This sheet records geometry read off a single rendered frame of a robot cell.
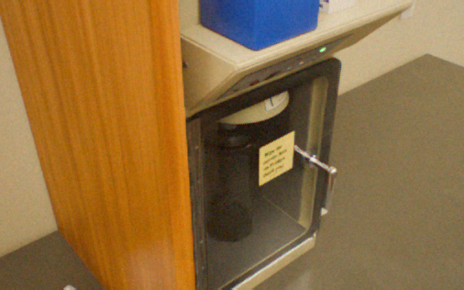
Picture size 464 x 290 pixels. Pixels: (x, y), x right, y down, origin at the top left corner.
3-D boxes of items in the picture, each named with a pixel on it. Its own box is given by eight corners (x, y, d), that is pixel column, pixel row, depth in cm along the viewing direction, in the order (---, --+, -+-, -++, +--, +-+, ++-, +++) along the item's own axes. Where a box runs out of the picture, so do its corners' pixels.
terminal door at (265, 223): (196, 310, 90) (184, 117, 67) (315, 232, 106) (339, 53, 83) (199, 313, 90) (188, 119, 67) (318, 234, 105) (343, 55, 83)
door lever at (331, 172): (313, 193, 97) (303, 198, 95) (318, 151, 91) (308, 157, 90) (335, 207, 93) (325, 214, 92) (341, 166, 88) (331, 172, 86)
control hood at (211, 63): (176, 105, 66) (171, 31, 60) (342, 39, 83) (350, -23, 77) (234, 144, 59) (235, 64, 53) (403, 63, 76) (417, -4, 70)
